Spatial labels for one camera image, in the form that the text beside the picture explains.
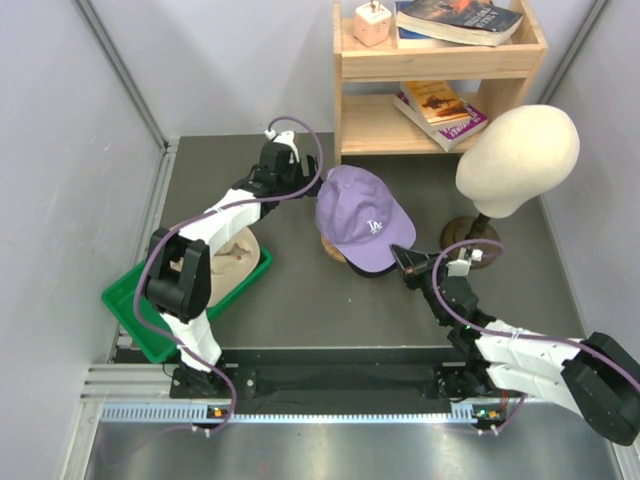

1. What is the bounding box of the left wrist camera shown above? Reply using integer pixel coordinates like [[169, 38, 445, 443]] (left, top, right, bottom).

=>
[[264, 128, 300, 164]]

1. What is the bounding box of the dark cover book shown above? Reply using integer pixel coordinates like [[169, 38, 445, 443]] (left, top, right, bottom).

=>
[[396, 0, 524, 47]]

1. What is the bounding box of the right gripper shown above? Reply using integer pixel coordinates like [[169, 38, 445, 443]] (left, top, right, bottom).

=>
[[391, 248, 451, 328]]

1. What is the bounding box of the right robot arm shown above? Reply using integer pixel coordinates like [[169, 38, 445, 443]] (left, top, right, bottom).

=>
[[390, 239, 639, 446]]

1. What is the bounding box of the white mannequin head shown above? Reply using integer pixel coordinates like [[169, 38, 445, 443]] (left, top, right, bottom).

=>
[[455, 105, 580, 219]]

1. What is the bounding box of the dark mannequin stand base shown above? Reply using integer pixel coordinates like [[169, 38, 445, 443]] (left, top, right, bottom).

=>
[[440, 214, 500, 269]]

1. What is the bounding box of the lavender cap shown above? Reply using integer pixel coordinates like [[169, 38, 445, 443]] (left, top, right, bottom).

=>
[[315, 165, 417, 272]]

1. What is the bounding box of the wooden hat stand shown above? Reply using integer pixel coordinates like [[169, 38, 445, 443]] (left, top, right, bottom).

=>
[[320, 235, 347, 263]]

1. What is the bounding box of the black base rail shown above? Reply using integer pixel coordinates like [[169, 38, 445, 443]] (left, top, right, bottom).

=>
[[169, 347, 504, 416]]

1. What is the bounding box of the blue book under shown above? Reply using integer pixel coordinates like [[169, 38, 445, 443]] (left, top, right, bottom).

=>
[[396, 27, 456, 49]]

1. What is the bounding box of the purple white book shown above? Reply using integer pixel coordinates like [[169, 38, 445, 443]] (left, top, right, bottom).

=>
[[393, 92, 489, 152]]

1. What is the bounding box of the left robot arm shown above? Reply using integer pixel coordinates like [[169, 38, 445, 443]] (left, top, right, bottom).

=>
[[140, 131, 321, 397]]

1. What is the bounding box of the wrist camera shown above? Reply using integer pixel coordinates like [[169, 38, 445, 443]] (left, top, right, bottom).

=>
[[264, 128, 300, 164], [447, 247, 484, 277]]

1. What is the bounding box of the pink power cube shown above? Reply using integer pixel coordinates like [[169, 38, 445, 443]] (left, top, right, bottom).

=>
[[354, 0, 392, 47]]

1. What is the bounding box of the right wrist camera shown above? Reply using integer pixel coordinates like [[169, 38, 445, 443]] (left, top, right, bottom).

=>
[[447, 247, 484, 277]]

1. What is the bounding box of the orange cover book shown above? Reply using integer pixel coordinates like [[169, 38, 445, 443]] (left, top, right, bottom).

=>
[[400, 80, 470, 129]]

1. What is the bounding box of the green plastic tray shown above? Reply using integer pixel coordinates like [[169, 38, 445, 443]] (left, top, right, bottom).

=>
[[102, 247, 273, 364]]

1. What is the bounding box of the black hat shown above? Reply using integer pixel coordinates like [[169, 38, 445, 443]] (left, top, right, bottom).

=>
[[338, 252, 397, 279]]

